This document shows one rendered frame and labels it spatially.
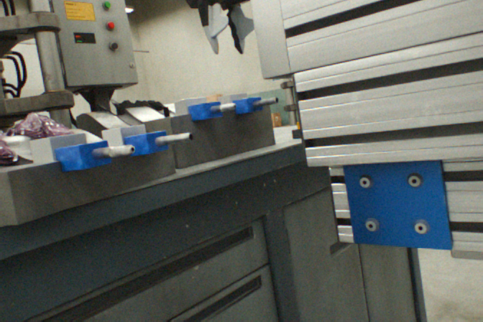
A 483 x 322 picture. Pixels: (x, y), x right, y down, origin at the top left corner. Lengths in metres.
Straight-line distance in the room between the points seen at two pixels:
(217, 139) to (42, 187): 0.36
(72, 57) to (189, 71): 7.68
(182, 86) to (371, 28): 9.03
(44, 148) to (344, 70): 0.34
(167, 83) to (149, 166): 9.09
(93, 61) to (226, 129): 0.94
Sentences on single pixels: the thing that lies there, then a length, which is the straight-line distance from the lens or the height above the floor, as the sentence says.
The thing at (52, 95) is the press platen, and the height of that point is 1.03.
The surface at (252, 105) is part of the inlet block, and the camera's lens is 0.75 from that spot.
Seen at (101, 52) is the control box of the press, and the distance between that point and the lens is 1.63.
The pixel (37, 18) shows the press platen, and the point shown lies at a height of 1.27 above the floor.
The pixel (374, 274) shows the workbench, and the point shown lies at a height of 0.38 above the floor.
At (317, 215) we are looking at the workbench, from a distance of 0.95.
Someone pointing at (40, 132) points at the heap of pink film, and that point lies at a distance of 0.69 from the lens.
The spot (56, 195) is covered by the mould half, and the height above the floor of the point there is 0.82.
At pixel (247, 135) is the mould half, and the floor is 0.83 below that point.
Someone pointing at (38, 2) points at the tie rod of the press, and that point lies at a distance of 1.45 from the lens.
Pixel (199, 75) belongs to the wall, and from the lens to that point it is 9.00.
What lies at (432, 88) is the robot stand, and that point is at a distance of 0.33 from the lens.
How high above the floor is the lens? 0.87
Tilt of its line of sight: 4 degrees down
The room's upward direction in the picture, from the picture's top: 9 degrees counter-clockwise
